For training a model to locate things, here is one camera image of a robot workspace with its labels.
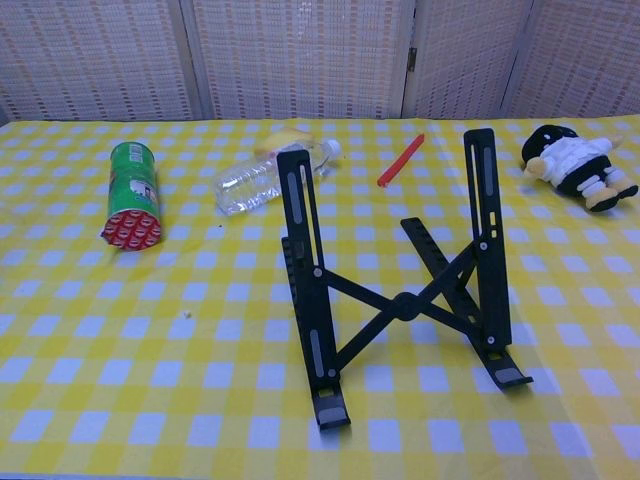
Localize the red pen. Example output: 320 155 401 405
377 132 426 190

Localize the green chips can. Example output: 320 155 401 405
101 141 165 252

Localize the woven folding screen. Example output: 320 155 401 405
0 0 640 124

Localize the black folding stand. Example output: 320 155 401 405
276 127 535 431

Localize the yellow sponge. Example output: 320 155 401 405
253 126 316 157

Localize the clear plastic water bottle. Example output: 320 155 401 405
214 138 343 217

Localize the black and white plush doll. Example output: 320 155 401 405
519 124 640 214

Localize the yellow checkered tablecloth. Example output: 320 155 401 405
0 115 640 480

